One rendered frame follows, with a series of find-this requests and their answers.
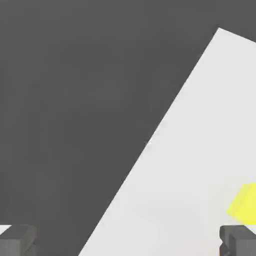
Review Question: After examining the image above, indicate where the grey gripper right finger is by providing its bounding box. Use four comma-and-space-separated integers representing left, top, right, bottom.
219, 224, 256, 256

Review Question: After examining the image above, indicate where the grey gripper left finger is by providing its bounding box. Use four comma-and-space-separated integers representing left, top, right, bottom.
0, 224, 38, 256

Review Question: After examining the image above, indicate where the large yellow box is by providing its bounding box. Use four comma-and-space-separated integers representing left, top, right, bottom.
225, 182, 256, 226

